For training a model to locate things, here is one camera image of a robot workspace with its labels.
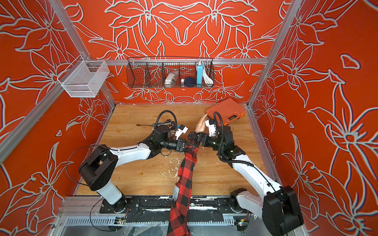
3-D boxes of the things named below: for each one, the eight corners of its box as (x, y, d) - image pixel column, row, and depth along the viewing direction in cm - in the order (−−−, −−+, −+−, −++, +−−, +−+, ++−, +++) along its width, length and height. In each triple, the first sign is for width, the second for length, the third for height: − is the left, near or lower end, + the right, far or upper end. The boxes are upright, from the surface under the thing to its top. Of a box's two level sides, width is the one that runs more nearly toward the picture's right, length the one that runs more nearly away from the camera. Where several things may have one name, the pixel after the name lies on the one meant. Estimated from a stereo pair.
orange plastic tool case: (219, 129, 105) (220, 125, 101) (204, 113, 115) (205, 109, 111) (245, 114, 114) (247, 110, 110) (229, 100, 124) (230, 96, 120)
